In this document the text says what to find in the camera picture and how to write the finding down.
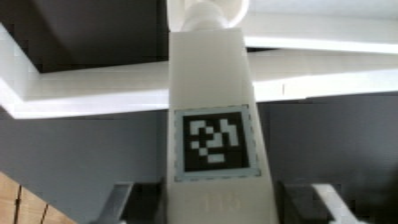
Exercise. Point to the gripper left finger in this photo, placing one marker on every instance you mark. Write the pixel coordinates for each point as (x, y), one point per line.
(131, 206)

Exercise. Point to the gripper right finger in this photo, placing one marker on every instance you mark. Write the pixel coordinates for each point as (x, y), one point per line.
(311, 205)

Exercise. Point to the white desk leg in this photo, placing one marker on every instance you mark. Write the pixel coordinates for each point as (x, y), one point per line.
(218, 181)

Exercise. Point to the white desk top tray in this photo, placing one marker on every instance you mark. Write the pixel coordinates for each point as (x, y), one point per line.
(337, 25)

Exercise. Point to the white L-shaped fence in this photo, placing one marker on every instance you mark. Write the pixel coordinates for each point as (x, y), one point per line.
(309, 69)

